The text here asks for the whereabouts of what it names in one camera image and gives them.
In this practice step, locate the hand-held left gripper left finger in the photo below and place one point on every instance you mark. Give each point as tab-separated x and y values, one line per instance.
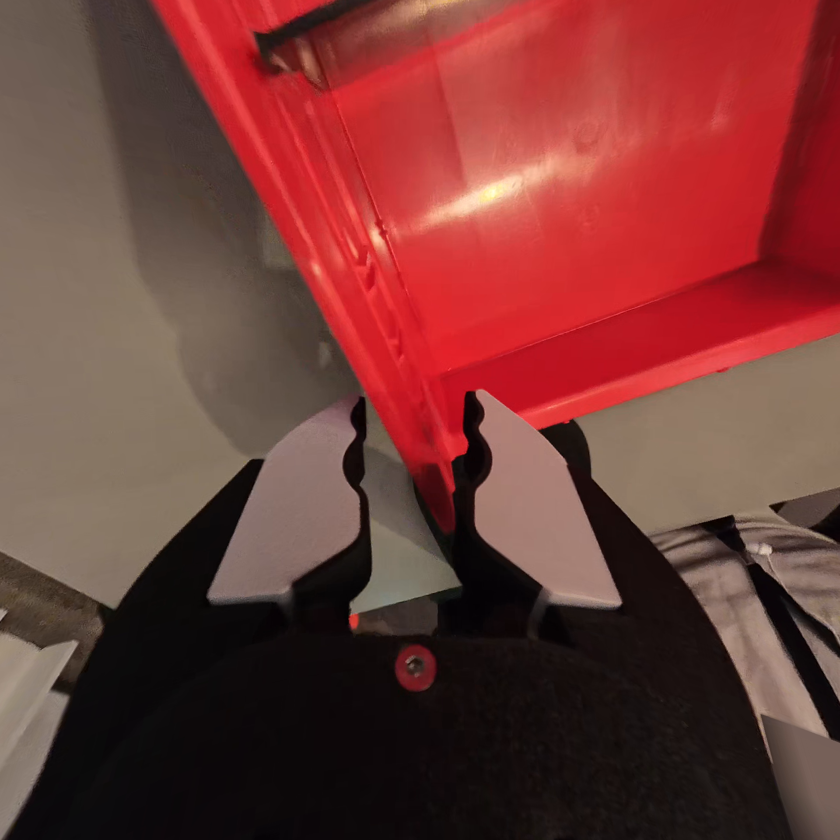
295	512

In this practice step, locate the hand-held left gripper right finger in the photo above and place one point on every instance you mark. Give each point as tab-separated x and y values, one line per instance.
538	518

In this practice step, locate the red storage bin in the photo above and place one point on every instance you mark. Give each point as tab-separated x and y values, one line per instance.
525	197

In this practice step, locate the person's grey shirt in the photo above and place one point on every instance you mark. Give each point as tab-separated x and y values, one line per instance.
709	590

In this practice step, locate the grey bin divider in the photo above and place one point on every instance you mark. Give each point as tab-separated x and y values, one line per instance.
302	62

